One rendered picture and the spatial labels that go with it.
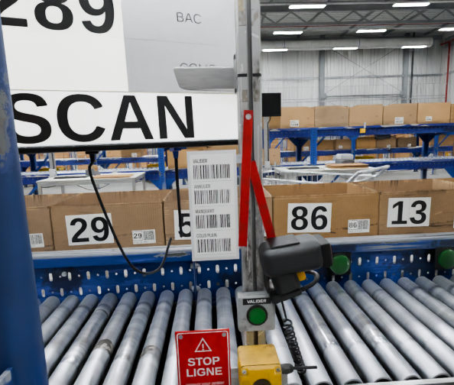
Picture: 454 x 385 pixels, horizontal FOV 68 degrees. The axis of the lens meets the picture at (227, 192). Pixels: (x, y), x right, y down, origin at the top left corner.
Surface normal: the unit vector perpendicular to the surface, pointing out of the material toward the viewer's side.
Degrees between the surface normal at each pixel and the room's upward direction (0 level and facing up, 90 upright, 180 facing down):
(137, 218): 90
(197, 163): 90
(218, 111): 86
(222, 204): 90
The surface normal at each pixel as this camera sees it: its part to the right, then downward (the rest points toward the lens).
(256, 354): -0.04, -0.99
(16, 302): 0.74, 0.08
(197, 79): 0.15, 0.15
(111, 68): 0.39, 0.07
